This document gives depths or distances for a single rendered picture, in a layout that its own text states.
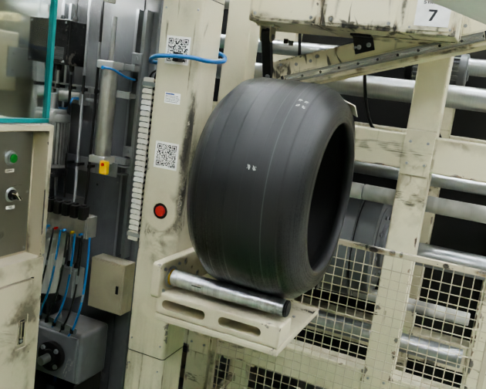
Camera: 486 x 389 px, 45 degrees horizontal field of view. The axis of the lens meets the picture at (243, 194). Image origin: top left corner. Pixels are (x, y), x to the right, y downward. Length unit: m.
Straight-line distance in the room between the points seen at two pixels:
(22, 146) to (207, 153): 0.54
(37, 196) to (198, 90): 0.53
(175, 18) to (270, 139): 0.49
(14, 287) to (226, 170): 0.68
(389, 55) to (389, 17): 0.16
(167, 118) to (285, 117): 0.41
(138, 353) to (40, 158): 0.64
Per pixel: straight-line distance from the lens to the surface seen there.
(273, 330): 1.51
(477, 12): 0.35
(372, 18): 1.75
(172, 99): 1.66
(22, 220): 1.74
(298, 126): 1.37
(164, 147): 1.67
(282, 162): 1.33
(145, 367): 1.86
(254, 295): 1.54
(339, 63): 1.89
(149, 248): 1.74
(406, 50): 1.86
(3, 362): 1.78
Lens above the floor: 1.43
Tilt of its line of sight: 10 degrees down
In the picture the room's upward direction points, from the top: 8 degrees clockwise
